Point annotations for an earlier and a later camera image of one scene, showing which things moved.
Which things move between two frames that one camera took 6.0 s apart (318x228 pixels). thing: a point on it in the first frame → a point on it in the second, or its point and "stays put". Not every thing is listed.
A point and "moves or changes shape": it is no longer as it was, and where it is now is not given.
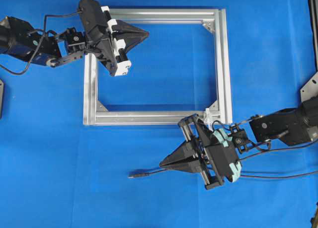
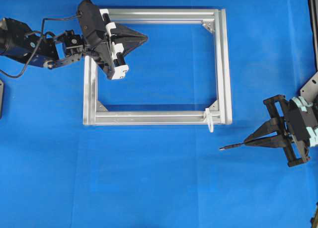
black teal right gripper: x=216 y=150 → x=298 y=119
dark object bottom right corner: x=314 y=220 stays put
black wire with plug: x=142 y=175 moves or changes shape
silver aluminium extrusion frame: x=217 y=19 stays put
